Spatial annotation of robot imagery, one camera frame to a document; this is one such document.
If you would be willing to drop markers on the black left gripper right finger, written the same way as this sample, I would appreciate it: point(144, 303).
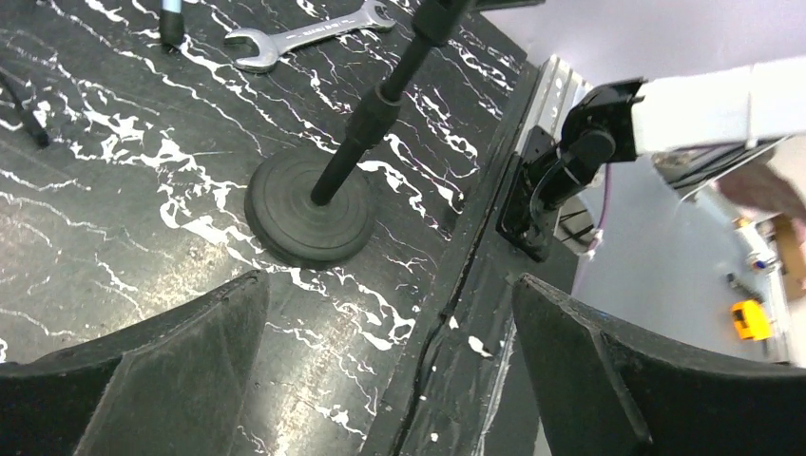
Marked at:
point(605, 386)

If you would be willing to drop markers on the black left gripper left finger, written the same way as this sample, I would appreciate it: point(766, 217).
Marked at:
point(173, 384)

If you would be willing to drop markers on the black round-base microphone stand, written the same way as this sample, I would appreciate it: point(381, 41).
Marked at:
point(313, 212)

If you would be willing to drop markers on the black tripod shock-mount stand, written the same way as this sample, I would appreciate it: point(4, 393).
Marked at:
point(29, 122)

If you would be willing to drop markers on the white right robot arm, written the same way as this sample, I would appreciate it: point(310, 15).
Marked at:
point(623, 121)

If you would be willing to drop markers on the blue tripod music stand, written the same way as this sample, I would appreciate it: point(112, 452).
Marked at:
point(171, 23)

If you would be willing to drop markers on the silver open-end wrench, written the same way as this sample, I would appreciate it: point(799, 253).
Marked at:
point(270, 47)

